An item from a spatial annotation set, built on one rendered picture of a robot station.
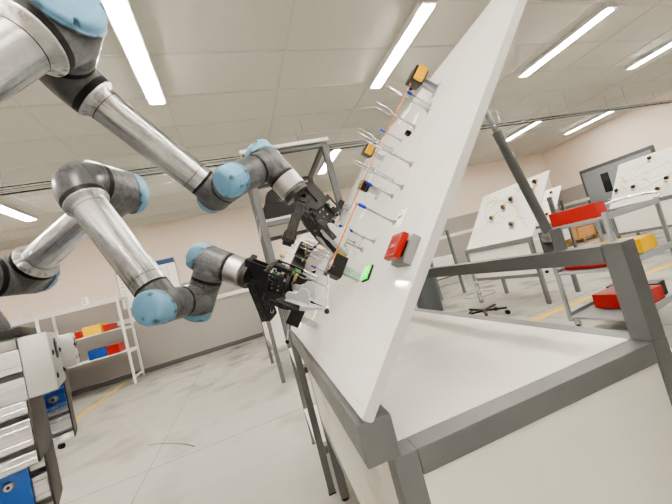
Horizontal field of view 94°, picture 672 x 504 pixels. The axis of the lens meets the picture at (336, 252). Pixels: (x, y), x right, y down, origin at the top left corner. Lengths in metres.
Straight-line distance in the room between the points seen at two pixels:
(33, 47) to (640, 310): 1.15
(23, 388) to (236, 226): 7.84
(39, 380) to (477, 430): 0.67
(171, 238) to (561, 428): 8.21
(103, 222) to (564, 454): 1.00
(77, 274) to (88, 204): 8.01
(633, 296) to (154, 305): 0.95
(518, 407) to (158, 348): 8.10
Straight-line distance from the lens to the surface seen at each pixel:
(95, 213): 0.88
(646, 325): 0.87
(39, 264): 1.23
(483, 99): 0.70
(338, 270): 0.78
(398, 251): 0.55
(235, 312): 8.19
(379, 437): 0.54
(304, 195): 0.85
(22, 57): 0.73
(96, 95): 0.88
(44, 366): 0.66
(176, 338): 8.35
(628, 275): 0.84
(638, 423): 0.86
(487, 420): 0.62
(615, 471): 0.84
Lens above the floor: 1.09
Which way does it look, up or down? 3 degrees up
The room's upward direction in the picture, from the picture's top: 15 degrees counter-clockwise
